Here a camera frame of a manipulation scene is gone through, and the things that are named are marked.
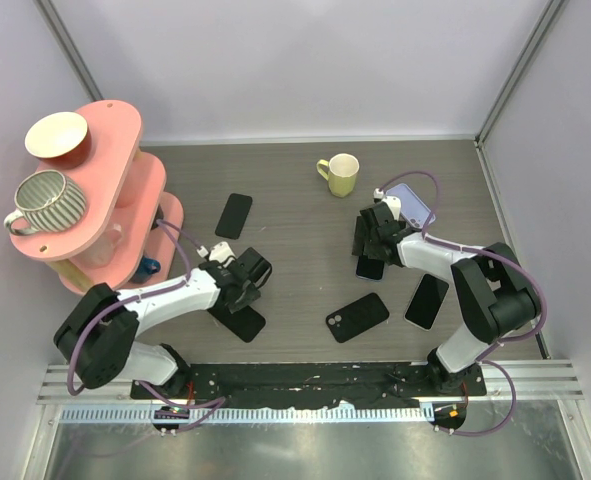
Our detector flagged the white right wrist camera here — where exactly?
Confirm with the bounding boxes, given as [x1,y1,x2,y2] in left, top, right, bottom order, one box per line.
[373,188,402,220]

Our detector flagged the silver-edged smartphone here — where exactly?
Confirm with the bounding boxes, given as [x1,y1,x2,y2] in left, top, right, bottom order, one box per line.
[404,274,449,331]

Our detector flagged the lilac phone case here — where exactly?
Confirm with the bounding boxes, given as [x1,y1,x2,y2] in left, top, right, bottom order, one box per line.
[385,183,436,230]

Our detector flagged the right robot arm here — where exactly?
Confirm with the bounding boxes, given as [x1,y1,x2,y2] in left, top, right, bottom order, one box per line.
[353,201,543,395]

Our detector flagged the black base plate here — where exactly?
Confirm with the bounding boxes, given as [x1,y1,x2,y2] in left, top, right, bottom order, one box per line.
[156,362,487,410]

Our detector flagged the black phone case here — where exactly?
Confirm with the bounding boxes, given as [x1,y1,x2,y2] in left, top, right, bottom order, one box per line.
[208,306,266,343]

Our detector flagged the yellow faceted mug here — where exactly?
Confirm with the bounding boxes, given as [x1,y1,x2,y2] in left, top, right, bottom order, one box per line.
[316,153,360,198]

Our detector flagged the blue-edged smartphone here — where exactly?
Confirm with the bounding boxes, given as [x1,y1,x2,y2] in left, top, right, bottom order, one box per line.
[356,256,386,281]

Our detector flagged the black phone case two holes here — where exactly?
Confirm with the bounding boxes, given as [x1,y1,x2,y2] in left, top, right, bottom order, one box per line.
[325,293,390,343]

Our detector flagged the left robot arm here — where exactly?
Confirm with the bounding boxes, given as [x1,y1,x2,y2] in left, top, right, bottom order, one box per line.
[54,242,272,399]

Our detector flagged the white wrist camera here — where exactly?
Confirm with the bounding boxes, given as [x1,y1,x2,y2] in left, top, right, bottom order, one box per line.
[373,188,402,220]
[197,242,235,264]

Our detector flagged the striped grey mug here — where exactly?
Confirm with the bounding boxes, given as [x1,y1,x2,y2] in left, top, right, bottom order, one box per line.
[4,170,87,236]

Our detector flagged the clear glass cup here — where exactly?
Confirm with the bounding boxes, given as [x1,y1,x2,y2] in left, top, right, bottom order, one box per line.
[78,223,124,269]

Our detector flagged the pink tiered shelf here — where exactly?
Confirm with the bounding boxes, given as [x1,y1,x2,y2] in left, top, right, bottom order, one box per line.
[8,100,184,295]

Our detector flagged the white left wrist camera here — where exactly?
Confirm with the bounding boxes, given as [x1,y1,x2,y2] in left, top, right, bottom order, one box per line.
[197,242,235,264]

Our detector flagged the black smartphone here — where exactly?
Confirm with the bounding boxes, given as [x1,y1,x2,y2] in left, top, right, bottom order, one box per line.
[215,193,253,240]

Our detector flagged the red bowl white inside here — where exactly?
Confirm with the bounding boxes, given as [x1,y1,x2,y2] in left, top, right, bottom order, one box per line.
[24,111,92,170]

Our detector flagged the blue cup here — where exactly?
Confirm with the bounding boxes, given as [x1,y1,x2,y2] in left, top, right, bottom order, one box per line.
[130,256,161,285]

